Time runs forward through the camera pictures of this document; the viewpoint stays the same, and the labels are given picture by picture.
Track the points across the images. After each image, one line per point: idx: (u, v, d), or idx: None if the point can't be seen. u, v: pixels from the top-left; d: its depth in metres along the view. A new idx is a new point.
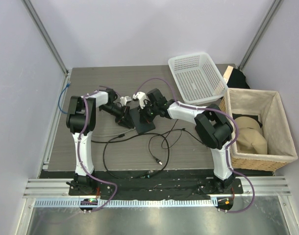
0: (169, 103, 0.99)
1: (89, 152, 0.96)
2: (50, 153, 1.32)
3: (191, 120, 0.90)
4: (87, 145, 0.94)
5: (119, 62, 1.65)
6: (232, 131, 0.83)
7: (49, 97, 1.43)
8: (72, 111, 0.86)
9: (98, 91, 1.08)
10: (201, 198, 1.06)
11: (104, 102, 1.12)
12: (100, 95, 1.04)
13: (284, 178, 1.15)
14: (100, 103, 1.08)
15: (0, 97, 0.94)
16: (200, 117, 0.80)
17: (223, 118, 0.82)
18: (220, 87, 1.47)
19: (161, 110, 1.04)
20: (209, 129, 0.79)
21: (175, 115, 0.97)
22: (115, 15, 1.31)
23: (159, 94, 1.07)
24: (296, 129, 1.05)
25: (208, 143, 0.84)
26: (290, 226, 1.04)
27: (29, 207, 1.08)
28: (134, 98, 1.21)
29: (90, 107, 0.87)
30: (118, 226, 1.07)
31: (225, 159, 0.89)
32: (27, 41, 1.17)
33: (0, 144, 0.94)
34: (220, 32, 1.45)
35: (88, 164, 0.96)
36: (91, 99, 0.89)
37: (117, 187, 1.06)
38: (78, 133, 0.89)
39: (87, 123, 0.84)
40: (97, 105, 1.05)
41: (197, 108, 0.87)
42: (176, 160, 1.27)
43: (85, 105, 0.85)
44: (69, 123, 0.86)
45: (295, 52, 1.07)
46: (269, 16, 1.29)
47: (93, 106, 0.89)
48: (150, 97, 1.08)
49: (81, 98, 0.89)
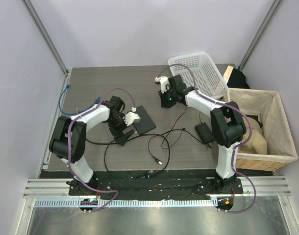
0: (189, 89, 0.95)
1: (82, 165, 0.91)
2: (50, 153, 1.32)
3: (206, 111, 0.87)
4: (79, 164, 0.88)
5: (120, 62, 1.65)
6: (244, 133, 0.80)
7: (49, 97, 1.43)
8: (57, 134, 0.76)
9: (99, 105, 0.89)
10: (201, 198, 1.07)
11: (102, 119, 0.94)
12: (95, 114, 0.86)
13: (284, 178, 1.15)
14: (96, 121, 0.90)
15: (0, 98, 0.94)
16: (217, 111, 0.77)
17: (238, 118, 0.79)
18: (220, 87, 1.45)
19: (179, 95, 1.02)
20: (222, 126, 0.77)
21: (191, 103, 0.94)
22: (115, 14, 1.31)
23: (180, 80, 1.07)
24: (296, 129, 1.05)
25: (216, 138, 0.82)
26: (290, 226, 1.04)
27: (29, 207, 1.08)
28: (156, 82, 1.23)
29: (74, 134, 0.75)
30: (118, 226, 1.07)
31: (229, 159, 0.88)
32: (27, 40, 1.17)
33: (1, 144, 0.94)
34: (220, 33, 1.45)
35: (85, 175, 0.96)
36: (81, 123, 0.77)
37: (116, 193, 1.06)
38: (65, 159, 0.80)
39: (69, 152, 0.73)
40: (93, 124, 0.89)
41: (215, 102, 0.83)
42: (176, 160, 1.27)
43: (68, 130, 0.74)
44: (53, 147, 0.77)
45: (295, 53, 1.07)
46: (269, 16, 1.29)
47: (83, 131, 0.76)
48: (171, 81, 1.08)
49: (70, 118, 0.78)
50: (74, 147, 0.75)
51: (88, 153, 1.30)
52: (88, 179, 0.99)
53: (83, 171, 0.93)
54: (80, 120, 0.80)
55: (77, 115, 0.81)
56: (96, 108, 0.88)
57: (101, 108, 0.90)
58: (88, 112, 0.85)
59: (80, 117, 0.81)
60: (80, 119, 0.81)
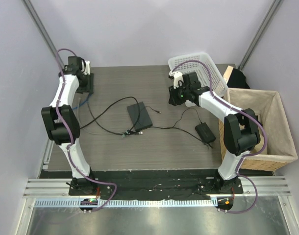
0: (203, 90, 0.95)
1: (81, 154, 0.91)
2: (50, 153, 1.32)
3: (218, 115, 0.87)
4: (78, 152, 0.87)
5: (119, 62, 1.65)
6: (257, 143, 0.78)
7: (49, 97, 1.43)
8: (50, 124, 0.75)
9: (63, 77, 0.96)
10: (201, 198, 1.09)
11: (75, 86, 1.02)
12: (69, 89, 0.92)
13: (284, 178, 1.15)
14: (72, 92, 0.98)
15: (0, 97, 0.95)
16: (231, 118, 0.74)
17: (253, 127, 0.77)
18: (220, 86, 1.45)
19: (191, 94, 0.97)
20: (235, 135, 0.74)
21: (205, 104, 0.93)
22: (115, 15, 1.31)
23: (194, 78, 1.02)
24: (296, 129, 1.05)
25: (227, 145, 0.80)
26: (290, 226, 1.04)
27: (29, 207, 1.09)
28: (170, 75, 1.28)
29: (65, 116, 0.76)
30: (118, 226, 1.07)
31: (236, 164, 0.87)
32: (27, 39, 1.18)
33: (0, 145, 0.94)
34: (220, 32, 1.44)
35: (85, 167, 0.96)
36: (65, 105, 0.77)
37: (116, 187, 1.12)
38: (66, 144, 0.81)
39: (69, 131, 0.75)
40: (71, 95, 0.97)
41: (231, 107, 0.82)
42: (176, 160, 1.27)
43: (59, 116, 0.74)
44: (53, 135, 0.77)
45: (295, 53, 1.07)
46: (269, 16, 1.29)
47: (71, 111, 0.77)
48: (185, 77, 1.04)
49: (52, 107, 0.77)
50: (71, 126, 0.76)
51: (88, 153, 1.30)
52: (88, 173, 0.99)
53: (83, 164, 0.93)
54: (62, 103, 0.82)
55: (56, 100, 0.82)
56: (64, 82, 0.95)
57: (68, 81, 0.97)
58: (62, 90, 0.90)
59: (59, 101, 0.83)
60: (61, 102, 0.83)
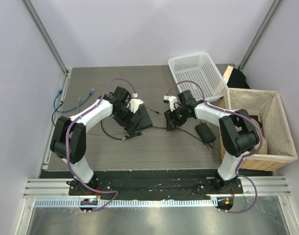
0: (198, 102, 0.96)
1: (82, 167, 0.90)
2: (50, 153, 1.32)
3: (214, 121, 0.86)
4: (79, 167, 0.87)
5: (119, 62, 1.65)
6: (256, 143, 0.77)
7: (49, 97, 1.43)
8: (57, 135, 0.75)
9: (101, 101, 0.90)
10: (201, 198, 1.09)
11: (106, 114, 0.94)
12: (97, 113, 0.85)
13: (284, 178, 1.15)
14: (100, 118, 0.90)
15: (1, 97, 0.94)
16: (225, 118, 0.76)
17: (250, 126, 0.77)
18: (220, 87, 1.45)
19: (187, 108, 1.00)
20: (232, 134, 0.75)
21: (201, 115, 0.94)
22: (115, 15, 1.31)
23: (189, 94, 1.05)
24: (296, 129, 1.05)
25: (227, 147, 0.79)
26: (290, 226, 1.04)
27: (29, 207, 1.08)
28: (164, 100, 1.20)
29: (74, 138, 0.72)
30: (118, 226, 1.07)
31: (236, 165, 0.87)
32: (27, 40, 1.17)
33: (1, 145, 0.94)
34: (220, 32, 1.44)
35: (84, 177, 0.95)
36: (81, 125, 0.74)
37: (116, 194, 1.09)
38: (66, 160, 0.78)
39: (67, 151, 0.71)
40: (98, 119, 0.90)
41: (225, 110, 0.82)
42: (176, 160, 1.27)
43: (67, 131, 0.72)
44: (54, 146, 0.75)
45: (295, 53, 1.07)
46: (269, 16, 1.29)
47: (83, 133, 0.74)
48: (180, 97, 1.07)
49: (69, 119, 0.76)
50: (72, 147, 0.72)
51: (88, 153, 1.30)
52: (88, 180, 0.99)
53: (83, 173, 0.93)
54: (81, 120, 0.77)
55: (77, 115, 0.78)
56: (98, 105, 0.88)
57: (103, 105, 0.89)
58: (90, 110, 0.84)
59: (80, 117, 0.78)
60: (81, 119, 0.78)
